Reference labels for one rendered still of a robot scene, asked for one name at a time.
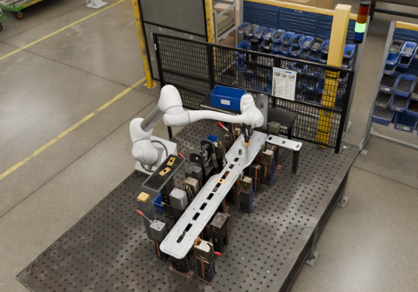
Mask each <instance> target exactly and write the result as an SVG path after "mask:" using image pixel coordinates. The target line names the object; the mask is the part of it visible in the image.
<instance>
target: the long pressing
mask: <svg viewBox="0 0 418 292"><path fill-rule="evenodd" d="M267 137H268V135H267V134H265V133H261V132H258V131H254V130H253V135H252V136H250V140H251V141H250V142H249V144H248V145H247V146H246V145H243V143H244V135H243V134H240V136H239V137H238V139H237V140H236V141H235V143H234V144H233V145H232V147H231V148H230V149H229V151H228V152H227V153H226V154H225V159H226V162H227V165H226V166H225V168H224V169H223V170H222V171H221V173H219V174H217V175H214V176H211V177H210V178H209V180H208V181H207V182H206V184H205V185H204V186H203V187H202V189H201V190H200V192H199V193H198V194H197V196H196V197H195V198H194V200H193V201H192V203H191V204H190V205H189V206H188V208H187V209H186V211H185V212H184V213H183V214H182V216H181V217H180V218H179V220H178V221H177V223H176V224H175V225H174V227H173V228H172V230H171V231H170V232H169V233H168V235H167V236H166V237H165V238H164V240H163V241H162V243H161V244H160V250H161V251H162V252H164V253H166V254H168V255H170V256H172V257H175V258H177V259H182V258H184V257H185V256H186V254H187V253H188V251H189V250H190V249H191V247H192V245H193V244H194V240H195V238H196V237H197V236H199V235H200V234H201V232H202V230H203V229H204V228H205V226H206V224H207V223H208V222H209V220H210V219H211V217H212V216H213V214H214V213H215V211H216V210H217V208H218V207H219V205H220V204H221V202H222V201H223V199H224V198H225V196H226V195H227V193H228V192H229V190H230V189H231V187H232V186H233V184H234V183H235V181H236V180H237V178H238V177H239V173H240V172H241V171H243V169H245V168H246V167H248V166H249V165H250V164H251V163H252V161H253V160H254V158H255V157H256V155H257V154H258V152H259V151H260V149H261V145H262V144H263V143H265V142H266V139H267ZM239 149H242V151H243V154H242V155H239V154H238V151H239ZM235 158H239V159H238V161H237V162H234V160H235ZM231 164H233V165H234V167H233V168H232V169H229V167H230V165H231ZM226 171H229V172H230V173H229V174H228V175H227V177H226V178H225V180H226V181H227V182H226V184H222V183H221V185H220V187H219V188H218V190H217V191H216V192H212V190H213V189H214V188H215V186H216V185H217V184H218V182H216V181H215V180H216V178H217V177H218V178H222V177H223V175H224V173H225V172H226ZM210 193H212V194H214V195H213V197H212V198H211V199H210V200H207V197H208V196H209V195H210ZM203 203H207V205H206V207H205V208H204V209H203V210H200V207H201V206H202V204H203ZM196 213H199V214H200V215H199V216H198V218H197V220H196V221H194V220H192V219H193V217H194V216H195V214H196ZM188 224H192V226H191V228H190V230H189V231H188V232H186V234H183V230H185V228H186V227H187V225H188ZM180 235H184V238H183V239H182V241H181V242H180V243H177V242H176V241H177V239H178V238H179V237H180ZM190 235H191V236H190Z"/></svg>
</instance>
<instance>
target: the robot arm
mask: <svg viewBox="0 0 418 292"><path fill-rule="evenodd" d="M240 110H241V115H238V116H234V115H228V114H224V113H219V112H215V111H208V110H195V111H190V110H187V111H184V110H183V107H182V101H181V98H180V95H179V92H178V90H177V89H176V88H175V87H174V86H173V85H166V86H164V87H163V88H162V90H161V92H160V98H159V102H158V105H157V106H156V107H155V108H154V109H153V110H152V111H151V112H150V113H149V114H148V115H147V116H146V117H145V119H143V118H135V119H133V120H132V121H131V123H130V127H129V130H130V134H131V139H132V143H133V147H132V156H133V158H134V159H135V160H136V161H138V162H141V163H142V164H143V165H148V168H147V170H148V171H151V169H152V167H153V166H155V167H158V166H159V165H160V163H161V159H162V154H163V152H164V148H158V147H153V145H152V143H151V139H150V137H151V134H152V131H153V127H154V126H155V125H156V124H157V123H158V122H159V121H160V120H161V119H162V118H163V121H164V124H165V125H167V126H173V127H175V126H184V125H187V124H190V123H193V122H195V121H198V120H202V119H213V120H220V121H226V122H230V123H239V125H240V128H241V134H243V135H244V142H246V140H247V143H249V139H250V136H252V135H253V130H254V128H255V127H260V126H261V125H262V124H263V121H264V120H263V119H264V118H263V116H262V114H261V112H260V111H259V110H258V109H257V108H256V105H255V104H254V100H253V97H252V96H251V95H243V96H242V97H241V101H240ZM243 127H244V129H243ZM250 127H251V133H250ZM246 129H247V131H248V135H247V134H246Z"/></svg>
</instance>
